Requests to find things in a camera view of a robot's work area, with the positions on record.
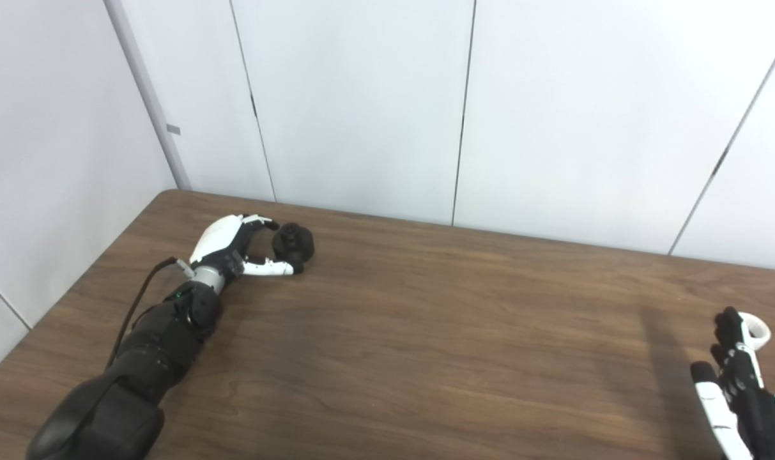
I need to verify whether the round black part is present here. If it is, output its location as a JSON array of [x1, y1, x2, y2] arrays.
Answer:
[[272, 222, 316, 274]]

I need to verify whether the white ring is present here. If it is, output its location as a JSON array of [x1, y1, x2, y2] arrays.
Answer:
[[742, 311, 772, 350]]

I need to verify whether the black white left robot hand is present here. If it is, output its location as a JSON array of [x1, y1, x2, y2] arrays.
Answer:
[[189, 214, 296, 279]]

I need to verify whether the gray wall corner post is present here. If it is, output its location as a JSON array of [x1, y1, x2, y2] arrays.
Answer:
[[103, 0, 192, 190]]

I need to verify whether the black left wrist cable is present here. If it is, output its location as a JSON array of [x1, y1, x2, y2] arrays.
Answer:
[[106, 257, 195, 368]]

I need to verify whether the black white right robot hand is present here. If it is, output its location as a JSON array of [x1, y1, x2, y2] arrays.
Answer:
[[691, 307, 775, 460]]

